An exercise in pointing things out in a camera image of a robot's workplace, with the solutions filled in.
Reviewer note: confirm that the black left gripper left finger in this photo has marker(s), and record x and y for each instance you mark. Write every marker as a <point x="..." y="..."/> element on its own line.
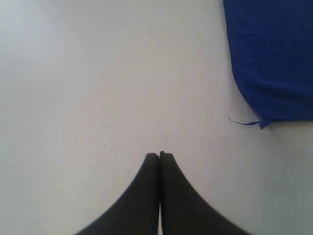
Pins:
<point x="136" y="212"/>

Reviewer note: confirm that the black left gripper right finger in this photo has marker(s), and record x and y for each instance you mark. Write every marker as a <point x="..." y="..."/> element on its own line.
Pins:
<point x="183" y="210"/>

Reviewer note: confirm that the blue towel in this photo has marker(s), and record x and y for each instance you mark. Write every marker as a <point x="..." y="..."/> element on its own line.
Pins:
<point x="271" y="51"/>

